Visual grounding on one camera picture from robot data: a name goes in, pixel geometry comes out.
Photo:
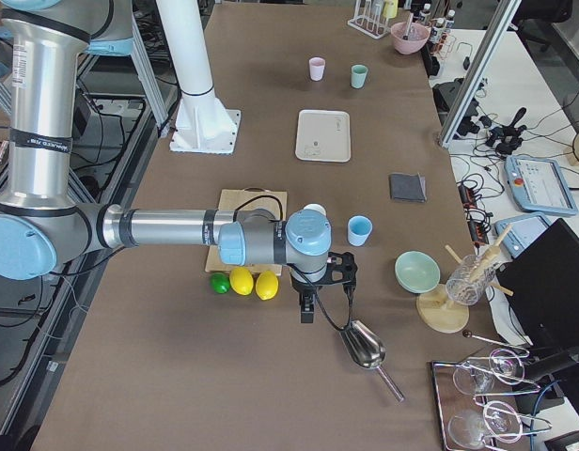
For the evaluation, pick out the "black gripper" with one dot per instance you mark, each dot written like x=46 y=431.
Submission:
x=303 y=286

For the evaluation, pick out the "blue cup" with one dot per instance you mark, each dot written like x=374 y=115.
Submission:
x=359 y=228

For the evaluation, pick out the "pink cup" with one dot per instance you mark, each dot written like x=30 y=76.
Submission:
x=316 y=66

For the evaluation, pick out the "cream rabbit tray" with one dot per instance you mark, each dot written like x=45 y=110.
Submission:
x=323 y=136

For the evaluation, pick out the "wine glass rack tray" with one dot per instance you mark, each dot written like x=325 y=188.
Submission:
x=450 y=401

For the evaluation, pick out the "yellow lemon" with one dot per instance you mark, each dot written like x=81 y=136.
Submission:
x=241 y=281
x=267 y=285

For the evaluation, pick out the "metal scoop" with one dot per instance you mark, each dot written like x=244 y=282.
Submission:
x=368 y=351

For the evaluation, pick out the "green lime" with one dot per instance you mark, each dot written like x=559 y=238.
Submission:
x=220 y=283

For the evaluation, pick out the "cream yellow cup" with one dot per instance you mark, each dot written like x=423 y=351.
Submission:
x=316 y=207

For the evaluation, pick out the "wooden cutting board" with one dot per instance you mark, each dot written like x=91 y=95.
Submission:
x=246 y=199

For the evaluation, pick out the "green bowl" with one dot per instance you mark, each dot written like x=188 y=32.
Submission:
x=417 y=272

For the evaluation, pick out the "wooden cup stand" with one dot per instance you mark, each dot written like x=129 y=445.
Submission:
x=445 y=315

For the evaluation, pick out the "grey folded cloth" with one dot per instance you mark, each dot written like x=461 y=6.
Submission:
x=407 y=187

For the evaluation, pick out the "clear glass cup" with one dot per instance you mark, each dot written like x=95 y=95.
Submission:
x=468 y=283

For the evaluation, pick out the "blue teach pendant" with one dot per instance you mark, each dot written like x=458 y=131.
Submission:
x=537 y=184
x=524 y=230

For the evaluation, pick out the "green cup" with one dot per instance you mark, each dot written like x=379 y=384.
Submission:
x=359 y=74

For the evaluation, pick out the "black monitor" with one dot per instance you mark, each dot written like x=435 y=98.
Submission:
x=544 y=279

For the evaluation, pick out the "pink bowl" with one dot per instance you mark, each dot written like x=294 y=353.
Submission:
x=418 y=36

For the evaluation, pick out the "black gripper camera mount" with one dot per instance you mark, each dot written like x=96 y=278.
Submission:
x=341 y=269

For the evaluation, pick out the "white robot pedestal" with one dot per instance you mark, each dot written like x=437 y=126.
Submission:
x=203 y=124

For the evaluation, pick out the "white wire rack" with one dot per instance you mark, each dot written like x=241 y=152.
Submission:
x=372 y=17

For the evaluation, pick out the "aluminium frame post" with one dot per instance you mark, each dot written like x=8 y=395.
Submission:
x=497 y=27

